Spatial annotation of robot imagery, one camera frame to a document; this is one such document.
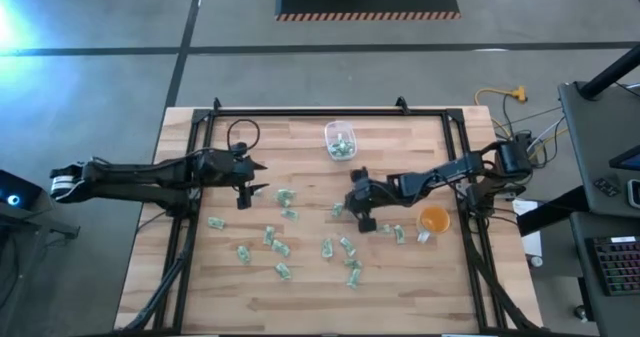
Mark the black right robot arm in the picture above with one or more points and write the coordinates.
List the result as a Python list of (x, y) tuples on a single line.
[(450, 172)]

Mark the bills pile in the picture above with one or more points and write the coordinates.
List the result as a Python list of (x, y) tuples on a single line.
[(354, 278)]

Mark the black aluminium table frame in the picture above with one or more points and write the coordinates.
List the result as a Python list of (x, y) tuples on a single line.
[(380, 112)]

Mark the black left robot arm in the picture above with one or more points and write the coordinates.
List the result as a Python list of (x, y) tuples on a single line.
[(130, 174)]

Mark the white-edged phone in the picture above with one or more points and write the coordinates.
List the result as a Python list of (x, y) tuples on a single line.
[(635, 193)]

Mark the black tablet screen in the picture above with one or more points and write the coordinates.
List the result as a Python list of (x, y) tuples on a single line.
[(629, 161)]

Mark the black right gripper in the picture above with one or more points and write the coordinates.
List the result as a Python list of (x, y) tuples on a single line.
[(365, 197)]

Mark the white box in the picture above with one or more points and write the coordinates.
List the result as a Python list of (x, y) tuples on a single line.
[(533, 244)]

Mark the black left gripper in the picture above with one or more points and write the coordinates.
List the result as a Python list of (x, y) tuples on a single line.
[(237, 173)]

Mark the dark grey keyboard desk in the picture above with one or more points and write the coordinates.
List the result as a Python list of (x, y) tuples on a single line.
[(615, 224)]

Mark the black side stand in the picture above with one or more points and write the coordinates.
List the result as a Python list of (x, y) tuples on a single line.
[(50, 225)]

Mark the backlit black keyboard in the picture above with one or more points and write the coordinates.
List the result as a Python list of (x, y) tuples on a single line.
[(617, 267)]

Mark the bill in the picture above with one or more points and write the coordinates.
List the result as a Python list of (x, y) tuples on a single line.
[(280, 248), (283, 271), (327, 247)]

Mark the clear plastic container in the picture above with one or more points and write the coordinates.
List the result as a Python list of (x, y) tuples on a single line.
[(327, 127)]

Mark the small black controller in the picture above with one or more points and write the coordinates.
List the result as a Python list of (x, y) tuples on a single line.
[(606, 187)]

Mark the grey caster wheel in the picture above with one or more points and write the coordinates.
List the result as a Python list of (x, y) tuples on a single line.
[(580, 312)]

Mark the yellow mug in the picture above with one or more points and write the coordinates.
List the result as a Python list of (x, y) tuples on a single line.
[(434, 221)]

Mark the black computer with blue light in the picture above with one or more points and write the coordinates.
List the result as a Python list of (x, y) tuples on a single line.
[(20, 189)]

